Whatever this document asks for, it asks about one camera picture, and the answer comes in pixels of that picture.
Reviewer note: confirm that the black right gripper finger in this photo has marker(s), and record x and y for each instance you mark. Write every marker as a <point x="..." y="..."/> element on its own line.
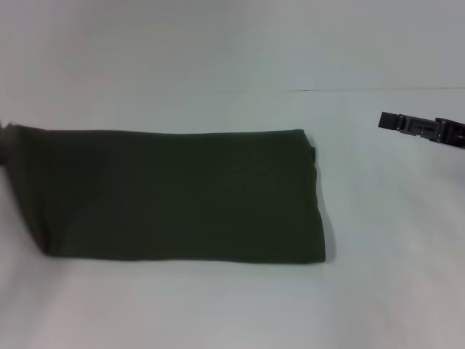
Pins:
<point x="417" y="134"/>
<point x="403" y="123"/>

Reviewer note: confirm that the dark green printed t-shirt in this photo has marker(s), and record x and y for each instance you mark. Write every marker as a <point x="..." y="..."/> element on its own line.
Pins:
<point x="163" y="196"/>

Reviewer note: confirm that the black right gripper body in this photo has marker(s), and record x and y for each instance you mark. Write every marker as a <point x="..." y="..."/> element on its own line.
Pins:
<point x="452" y="132"/>

